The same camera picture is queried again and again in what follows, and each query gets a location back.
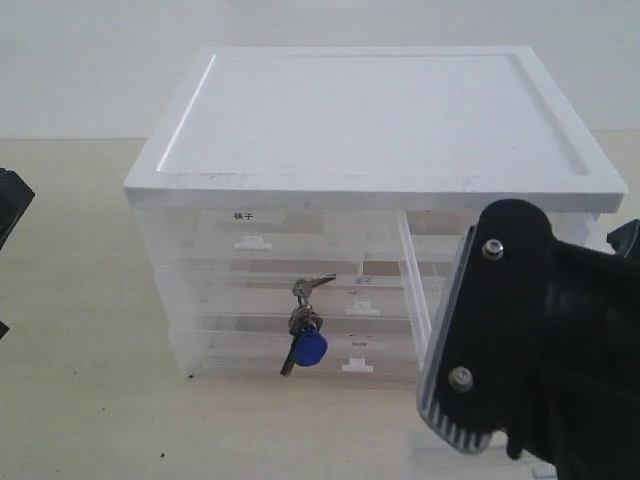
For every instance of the clear bottom drawer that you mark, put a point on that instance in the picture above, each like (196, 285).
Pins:
(356, 347)

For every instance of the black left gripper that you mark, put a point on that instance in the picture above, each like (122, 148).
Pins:
(16, 196)

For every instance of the key bunch with blue fob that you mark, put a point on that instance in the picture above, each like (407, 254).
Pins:
(307, 325)

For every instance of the white plastic drawer cabinet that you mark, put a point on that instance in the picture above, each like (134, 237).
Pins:
(388, 129)

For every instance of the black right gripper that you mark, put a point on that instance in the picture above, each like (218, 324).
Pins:
(582, 413)

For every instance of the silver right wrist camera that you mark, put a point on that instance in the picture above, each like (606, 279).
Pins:
(484, 342)

